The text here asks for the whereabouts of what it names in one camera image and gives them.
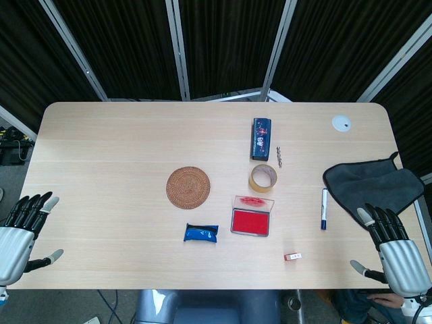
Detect round woven rattan coaster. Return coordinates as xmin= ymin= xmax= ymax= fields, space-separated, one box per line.
xmin=166 ymin=165 xmax=211 ymax=211

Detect silver partition post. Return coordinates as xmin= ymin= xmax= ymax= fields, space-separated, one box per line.
xmin=164 ymin=0 xmax=191 ymax=101
xmin=38 ymin=0 xmax=109 ymax=101
xmin=356 ymin=26 xmax=432 ymax=103
xmin=0 ymin=105 xmax=38 ymax=142
xmin=259 ymin=0 xmax=298 ymax=101

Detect grey blue robot torso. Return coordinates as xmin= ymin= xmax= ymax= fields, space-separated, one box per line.
xmin=134 ymin=289 xmax=281 ymax=324

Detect black yellow floor equipment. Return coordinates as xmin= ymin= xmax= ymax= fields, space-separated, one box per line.
xmin=0 ymin=126 xmax=36 ymax=167

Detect dark grey cloth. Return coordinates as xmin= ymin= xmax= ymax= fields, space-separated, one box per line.
xmin=322 ymin=151 xmax=425 ymax=234

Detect brown tape roll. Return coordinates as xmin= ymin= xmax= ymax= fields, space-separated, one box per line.
xmin=248 ymin=163 xmax=279 ymax=194

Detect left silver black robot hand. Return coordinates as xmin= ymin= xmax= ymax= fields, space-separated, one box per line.
xmin=0 ymin=191 xmax=64 ymax=287

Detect red ink pad case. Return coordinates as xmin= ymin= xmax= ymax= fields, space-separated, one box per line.
xmin=230 ymin=194 xmax=275 ymax=238

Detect silver partition foot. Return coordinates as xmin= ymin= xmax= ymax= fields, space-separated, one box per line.
xmin=194 ymin=87 xmax=293 ymax=103

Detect white blue marker pen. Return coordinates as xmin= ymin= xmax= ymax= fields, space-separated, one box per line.
xmin=320 ymin=188 xmax=330 ymax=232

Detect dark blue printed box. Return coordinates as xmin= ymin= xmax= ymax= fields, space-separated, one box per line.
xmin=250 ymin=117 xmax=273 ymax=161

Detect blue snack pouch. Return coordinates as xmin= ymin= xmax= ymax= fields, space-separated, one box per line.
xmin=183 ymin=222 xmax=219 ymax=244

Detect blue floor cable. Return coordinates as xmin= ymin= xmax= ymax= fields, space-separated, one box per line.
xmin=97 ymin=289 xmax=119 ymax=324

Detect white round cable grommet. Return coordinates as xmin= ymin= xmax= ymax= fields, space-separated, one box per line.
xmin=331 ymin=115 xmax=352 ymax=133

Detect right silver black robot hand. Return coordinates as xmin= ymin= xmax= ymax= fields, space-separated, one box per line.
xmin=350 ymin=203 xmax=425 ymax=298

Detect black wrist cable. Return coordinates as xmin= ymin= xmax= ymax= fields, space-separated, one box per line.
xmin=412 ymin=296 xmax=430 ymax=324

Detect person's blue jeans leg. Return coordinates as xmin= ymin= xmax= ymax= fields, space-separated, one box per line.
xmin=333 ymin=290 xmax=374 ymax=324

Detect person's bare forearm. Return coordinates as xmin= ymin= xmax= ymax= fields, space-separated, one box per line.
xmin=367 ymin=292 xmax=406 ymax=308

